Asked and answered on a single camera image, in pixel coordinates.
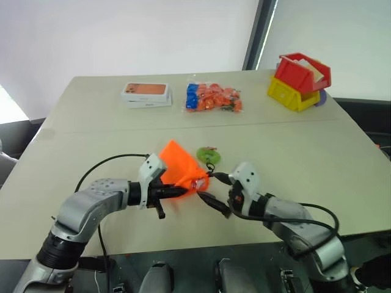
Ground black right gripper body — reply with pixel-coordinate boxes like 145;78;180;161
227;179;246;217

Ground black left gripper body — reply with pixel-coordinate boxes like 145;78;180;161
147;179;169;209

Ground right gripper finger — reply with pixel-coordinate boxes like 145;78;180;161
210;172;235;186
197;191;232;220

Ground orange fabric pouch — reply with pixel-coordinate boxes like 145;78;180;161
159;139;212;201

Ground dark rounded grey shape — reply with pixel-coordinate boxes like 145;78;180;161
138;261;174;293
214;258;255;293

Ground clear bag orange blue pieces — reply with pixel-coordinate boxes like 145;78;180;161
182;76;245;116

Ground plain white phone box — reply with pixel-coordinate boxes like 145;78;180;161
126;93;174;110

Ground white phone box orange print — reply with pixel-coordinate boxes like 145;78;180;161
120;82;172;104

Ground yellow plastic storage bin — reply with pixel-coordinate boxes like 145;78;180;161
266;75;322;114

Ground purple round object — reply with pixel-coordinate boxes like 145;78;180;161
313;89;328;108

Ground red plastic storage bin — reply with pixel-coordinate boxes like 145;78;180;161
274;52;332;94

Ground white cards in bin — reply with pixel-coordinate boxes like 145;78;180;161
293;57;325;82

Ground grey chair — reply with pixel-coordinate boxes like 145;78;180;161
0;139;20;186

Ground black bulky object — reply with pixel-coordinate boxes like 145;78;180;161
355;253;391;291

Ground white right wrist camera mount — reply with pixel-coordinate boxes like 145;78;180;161
228;161;263;215

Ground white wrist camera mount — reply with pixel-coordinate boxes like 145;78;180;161
137;153;168;210
228;161;263;215

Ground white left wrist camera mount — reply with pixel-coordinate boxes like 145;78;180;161
137;153;168;210

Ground green ring keychain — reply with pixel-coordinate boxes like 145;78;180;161
196;146;224;178

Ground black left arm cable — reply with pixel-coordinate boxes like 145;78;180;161
74;153;150;293

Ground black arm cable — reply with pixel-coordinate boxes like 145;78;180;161
233;202;341;258
74;153;150;293

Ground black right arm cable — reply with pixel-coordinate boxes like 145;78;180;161
233;202;341;258

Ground dark window frame post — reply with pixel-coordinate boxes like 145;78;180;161
242;0;279;71

